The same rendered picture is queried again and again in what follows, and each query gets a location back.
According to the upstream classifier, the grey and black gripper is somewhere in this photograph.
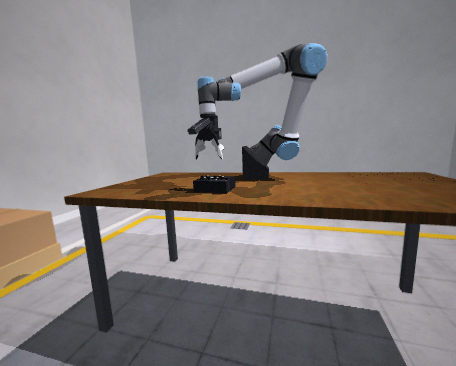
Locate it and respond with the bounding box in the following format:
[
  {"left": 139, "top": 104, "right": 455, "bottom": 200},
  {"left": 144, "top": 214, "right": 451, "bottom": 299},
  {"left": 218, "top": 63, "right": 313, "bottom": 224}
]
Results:
[{"left": 195, "top": 113, "right": 224, "bottom": 160}]

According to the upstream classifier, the dark grey lighting desk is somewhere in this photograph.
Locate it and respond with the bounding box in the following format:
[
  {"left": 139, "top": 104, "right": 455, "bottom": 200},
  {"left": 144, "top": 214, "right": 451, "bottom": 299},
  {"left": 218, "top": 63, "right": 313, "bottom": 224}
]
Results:
[{"left": 193, "top": 175, "right": 236, "bottom": 193}]

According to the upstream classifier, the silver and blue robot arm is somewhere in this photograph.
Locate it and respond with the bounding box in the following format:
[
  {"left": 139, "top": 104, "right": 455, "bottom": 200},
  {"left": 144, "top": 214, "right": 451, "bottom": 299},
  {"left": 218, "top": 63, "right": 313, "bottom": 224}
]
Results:
[{"left": 197, "top": 43, "right": 327, "bottom": 166}]

